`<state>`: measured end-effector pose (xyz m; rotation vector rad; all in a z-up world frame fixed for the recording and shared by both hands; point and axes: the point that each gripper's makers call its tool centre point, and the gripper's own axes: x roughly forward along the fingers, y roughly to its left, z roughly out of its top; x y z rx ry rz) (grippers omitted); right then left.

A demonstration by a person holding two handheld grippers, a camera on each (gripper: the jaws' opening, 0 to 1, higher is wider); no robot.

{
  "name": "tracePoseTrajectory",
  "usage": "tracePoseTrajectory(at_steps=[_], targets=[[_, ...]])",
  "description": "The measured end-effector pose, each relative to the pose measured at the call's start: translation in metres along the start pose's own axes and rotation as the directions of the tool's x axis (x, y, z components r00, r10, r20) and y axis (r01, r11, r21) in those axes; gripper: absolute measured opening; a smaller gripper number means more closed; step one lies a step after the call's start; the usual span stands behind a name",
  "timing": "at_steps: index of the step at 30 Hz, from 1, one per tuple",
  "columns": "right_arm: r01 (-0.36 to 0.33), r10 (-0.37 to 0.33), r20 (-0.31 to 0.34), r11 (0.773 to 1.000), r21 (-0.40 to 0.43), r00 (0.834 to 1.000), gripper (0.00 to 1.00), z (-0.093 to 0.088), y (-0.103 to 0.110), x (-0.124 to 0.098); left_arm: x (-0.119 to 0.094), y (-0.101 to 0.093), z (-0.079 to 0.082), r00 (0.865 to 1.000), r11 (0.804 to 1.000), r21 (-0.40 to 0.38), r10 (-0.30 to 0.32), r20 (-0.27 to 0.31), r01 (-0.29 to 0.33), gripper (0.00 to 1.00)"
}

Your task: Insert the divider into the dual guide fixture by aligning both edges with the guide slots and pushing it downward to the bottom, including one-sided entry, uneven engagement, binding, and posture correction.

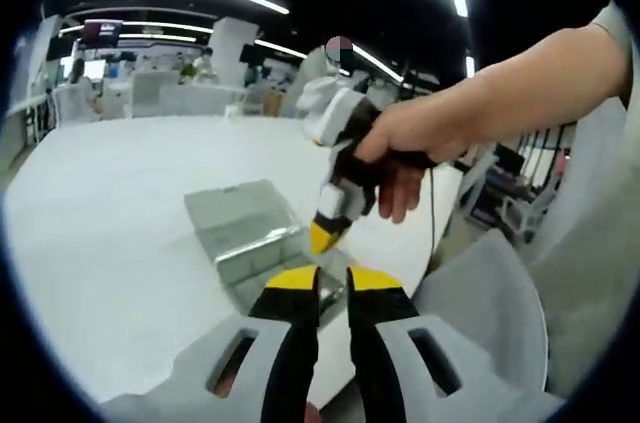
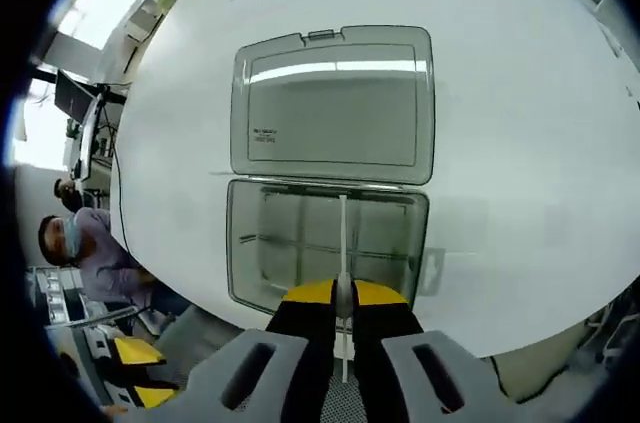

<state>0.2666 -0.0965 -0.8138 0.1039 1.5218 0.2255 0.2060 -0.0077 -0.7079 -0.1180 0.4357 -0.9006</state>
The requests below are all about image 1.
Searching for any white desk partition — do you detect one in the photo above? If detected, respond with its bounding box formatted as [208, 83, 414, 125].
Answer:
[130, 70, 246, 117]

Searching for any operator in grey shirt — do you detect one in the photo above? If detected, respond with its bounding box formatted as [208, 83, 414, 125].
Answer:
[524, 0, 640, 397]

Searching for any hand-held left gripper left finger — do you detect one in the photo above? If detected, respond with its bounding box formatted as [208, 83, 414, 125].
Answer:
[102, 264, 322, 423]

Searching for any person's right hand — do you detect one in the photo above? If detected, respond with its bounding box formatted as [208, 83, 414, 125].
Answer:
[355, 86, 482, 225]

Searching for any white mesh office chair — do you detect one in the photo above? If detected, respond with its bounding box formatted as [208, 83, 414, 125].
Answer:
[409, 230, 551, 397]

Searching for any black monitor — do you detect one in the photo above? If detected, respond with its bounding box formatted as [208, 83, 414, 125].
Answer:
[492, 142, 524, 177]

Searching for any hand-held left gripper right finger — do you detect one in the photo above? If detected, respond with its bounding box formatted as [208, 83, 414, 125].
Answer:
[346, 265, 566, 423]

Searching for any grey transparent guide fixture box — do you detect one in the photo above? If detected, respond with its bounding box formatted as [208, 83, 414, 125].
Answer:
[183, 178, 352, 318]

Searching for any hanging display screen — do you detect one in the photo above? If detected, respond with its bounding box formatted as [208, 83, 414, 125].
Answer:
[82, 19, 124, 46]

